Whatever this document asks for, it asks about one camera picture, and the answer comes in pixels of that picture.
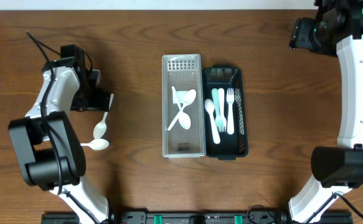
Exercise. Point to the clear plastic basket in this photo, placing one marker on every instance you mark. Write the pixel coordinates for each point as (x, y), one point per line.
(183, 72)

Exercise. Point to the white spoon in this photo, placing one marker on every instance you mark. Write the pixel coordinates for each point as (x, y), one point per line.
(184, 119)
(209, 107)

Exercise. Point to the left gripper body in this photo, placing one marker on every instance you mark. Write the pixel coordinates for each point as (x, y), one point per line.
(91, 98)

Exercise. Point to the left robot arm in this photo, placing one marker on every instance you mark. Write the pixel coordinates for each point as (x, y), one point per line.
(47, 148)

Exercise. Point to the black plastic basket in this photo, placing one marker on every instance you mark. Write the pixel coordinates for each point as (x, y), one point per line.
(234, 145)

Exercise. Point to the white spoon bowl up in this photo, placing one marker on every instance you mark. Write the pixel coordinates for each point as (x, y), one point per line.
(189, 98)

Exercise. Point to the white fork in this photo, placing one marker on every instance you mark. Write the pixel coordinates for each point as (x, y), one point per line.
(230, 100)
(218, 119)
(221, 105)

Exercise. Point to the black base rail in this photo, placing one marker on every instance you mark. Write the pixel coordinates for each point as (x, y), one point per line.
(254, 215)

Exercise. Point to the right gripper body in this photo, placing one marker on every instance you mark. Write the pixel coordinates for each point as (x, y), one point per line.
(314, 35)

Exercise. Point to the white spoon bowl down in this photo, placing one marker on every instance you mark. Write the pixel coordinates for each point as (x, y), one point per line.
(101, 127)

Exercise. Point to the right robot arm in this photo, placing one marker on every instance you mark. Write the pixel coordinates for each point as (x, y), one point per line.
(337, 31)

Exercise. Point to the white spoon sideways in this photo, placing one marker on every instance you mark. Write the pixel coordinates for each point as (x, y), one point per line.
(96, 144)

